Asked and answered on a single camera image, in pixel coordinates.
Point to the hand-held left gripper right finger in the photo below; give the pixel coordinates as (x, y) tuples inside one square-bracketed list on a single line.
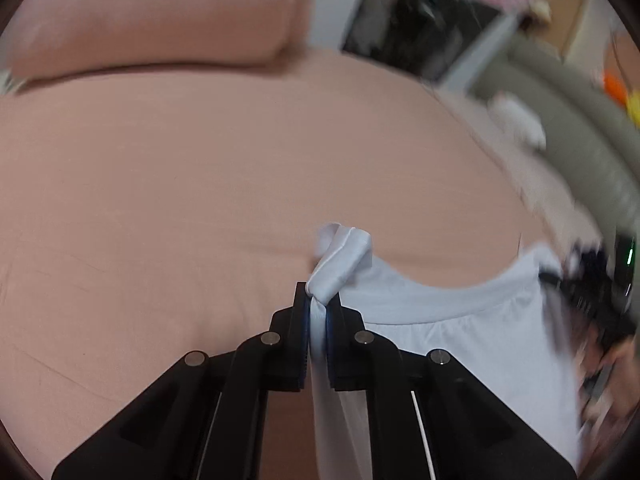
[(331, 350)]

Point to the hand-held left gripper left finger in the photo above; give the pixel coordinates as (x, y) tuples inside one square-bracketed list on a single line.
[(302, 340)]

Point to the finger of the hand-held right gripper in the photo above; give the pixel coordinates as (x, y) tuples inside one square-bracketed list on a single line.
[(585, 270)]

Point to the white shirt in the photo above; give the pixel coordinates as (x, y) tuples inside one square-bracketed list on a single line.
[(475, 340)]

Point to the person's right hand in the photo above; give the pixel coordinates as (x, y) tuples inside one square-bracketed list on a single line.
[(622, 370)]

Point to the grey-green padded headboard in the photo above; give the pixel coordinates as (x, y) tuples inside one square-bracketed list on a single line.
[(590, 145)]

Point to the white plush toy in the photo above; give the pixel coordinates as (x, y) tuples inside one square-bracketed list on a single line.
[(517, 117)]

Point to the yellow plush toy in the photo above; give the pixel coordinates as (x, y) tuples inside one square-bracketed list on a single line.
[(634, 107)]

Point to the orange plush toy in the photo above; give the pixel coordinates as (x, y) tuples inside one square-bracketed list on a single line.
[(615, 87)]

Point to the round pink bed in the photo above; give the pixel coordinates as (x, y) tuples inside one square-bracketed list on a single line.
[(175, 185)]

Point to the white wardrobe door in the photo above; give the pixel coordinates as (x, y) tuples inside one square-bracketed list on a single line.
[(335, 5)]

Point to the rolled pink duvet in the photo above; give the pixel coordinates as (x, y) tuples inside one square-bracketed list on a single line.
[(150, 10)]

